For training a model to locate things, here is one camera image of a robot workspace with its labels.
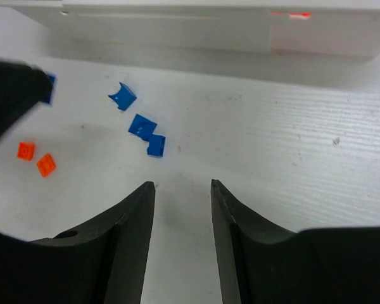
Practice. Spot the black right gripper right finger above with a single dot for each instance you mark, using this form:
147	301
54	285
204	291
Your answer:
261	262

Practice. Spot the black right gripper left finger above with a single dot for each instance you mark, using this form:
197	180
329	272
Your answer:
102	260

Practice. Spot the small orange lego tile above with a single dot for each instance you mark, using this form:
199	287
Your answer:
46	165

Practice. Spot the small orange lego piece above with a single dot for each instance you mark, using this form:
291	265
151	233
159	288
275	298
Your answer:
26	151

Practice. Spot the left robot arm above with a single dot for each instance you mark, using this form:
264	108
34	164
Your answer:
21	87

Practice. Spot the small blue square lego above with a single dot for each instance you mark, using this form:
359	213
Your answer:
156	145

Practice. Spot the blue lego tile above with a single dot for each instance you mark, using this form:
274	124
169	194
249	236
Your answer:
142	127

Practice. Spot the small blue curved lego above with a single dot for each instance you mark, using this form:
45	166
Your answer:
124	97

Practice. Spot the white three-compartment plastic tray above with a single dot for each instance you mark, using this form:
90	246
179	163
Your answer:
346	28

